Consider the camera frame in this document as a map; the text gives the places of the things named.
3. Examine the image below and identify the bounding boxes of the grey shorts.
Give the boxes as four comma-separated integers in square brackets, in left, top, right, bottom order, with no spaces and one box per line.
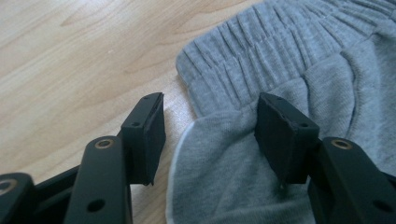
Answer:
[164,0,396,224]

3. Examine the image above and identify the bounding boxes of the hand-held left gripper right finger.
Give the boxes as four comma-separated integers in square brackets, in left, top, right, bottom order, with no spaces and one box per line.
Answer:
[254,91,396,224]

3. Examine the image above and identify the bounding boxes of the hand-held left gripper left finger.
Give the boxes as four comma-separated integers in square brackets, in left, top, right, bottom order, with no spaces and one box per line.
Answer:
[64,91,166,224]

